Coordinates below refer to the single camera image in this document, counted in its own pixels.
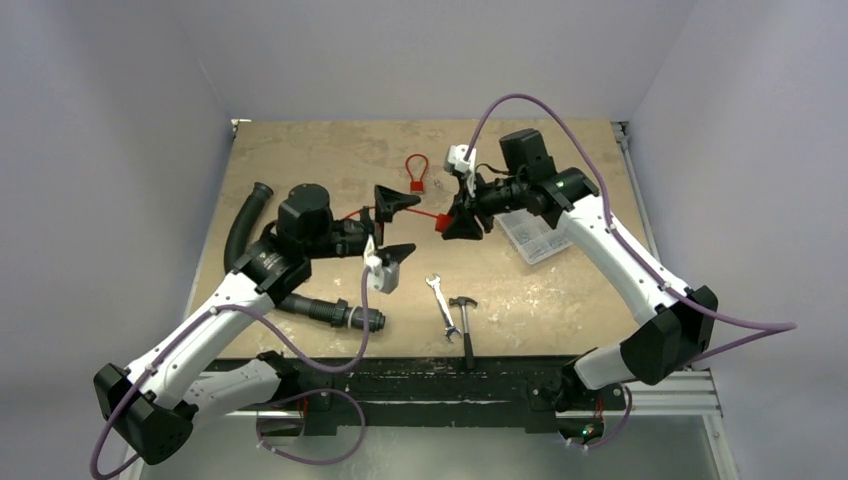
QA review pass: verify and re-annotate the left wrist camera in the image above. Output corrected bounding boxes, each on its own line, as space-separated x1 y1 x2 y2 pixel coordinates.
363 236 399 294

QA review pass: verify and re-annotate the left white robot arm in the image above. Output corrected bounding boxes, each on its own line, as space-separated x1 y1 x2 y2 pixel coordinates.
93 183 420 465

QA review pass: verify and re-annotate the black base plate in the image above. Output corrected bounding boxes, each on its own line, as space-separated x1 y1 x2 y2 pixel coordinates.
165 355 684 439

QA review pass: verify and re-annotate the black corrugated hose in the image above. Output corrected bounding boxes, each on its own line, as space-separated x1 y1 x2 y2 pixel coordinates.
223 182 388 335

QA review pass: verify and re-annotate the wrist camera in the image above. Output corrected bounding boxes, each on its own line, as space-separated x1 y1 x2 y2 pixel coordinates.
443 144 477 197
363 236 399 294

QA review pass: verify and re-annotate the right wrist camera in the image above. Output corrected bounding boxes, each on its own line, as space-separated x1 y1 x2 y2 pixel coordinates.
443 144 477 197

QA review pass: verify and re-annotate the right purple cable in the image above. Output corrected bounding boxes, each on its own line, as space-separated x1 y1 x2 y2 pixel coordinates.
466 93 798 452

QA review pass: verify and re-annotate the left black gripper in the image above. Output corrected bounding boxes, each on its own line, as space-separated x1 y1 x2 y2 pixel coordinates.
304 187 418 262

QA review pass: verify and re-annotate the black handled hammer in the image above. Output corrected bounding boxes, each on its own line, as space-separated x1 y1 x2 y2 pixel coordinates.
449 296 478 370

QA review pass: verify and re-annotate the silver wrench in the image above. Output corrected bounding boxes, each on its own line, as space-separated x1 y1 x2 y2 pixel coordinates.
425 273 461 343

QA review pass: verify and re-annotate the clear plastic screw box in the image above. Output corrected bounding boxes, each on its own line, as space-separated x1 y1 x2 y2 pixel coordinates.
495 210 572 265

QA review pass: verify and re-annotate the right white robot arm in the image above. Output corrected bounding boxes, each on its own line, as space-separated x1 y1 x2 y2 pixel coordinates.
438 129 718 407

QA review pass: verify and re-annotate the small red cable padlock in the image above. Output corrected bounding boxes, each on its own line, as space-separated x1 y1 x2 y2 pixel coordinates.
404 153 430 194

